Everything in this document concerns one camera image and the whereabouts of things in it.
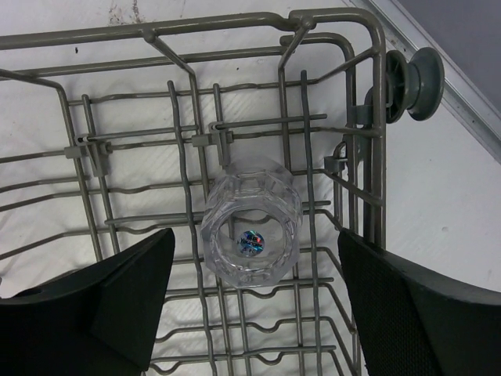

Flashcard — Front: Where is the clear glass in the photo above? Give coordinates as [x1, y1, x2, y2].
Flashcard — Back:
[200, 157, 303, 288]

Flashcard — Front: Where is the grey wire dish rack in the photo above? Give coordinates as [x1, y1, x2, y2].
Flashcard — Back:
[1, 8, 445, 375]

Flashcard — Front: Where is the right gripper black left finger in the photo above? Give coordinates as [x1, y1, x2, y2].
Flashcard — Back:
[1, 229, 175, 375]

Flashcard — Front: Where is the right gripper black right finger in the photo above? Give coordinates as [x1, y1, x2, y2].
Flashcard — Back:
[337, 229, 500, 375]

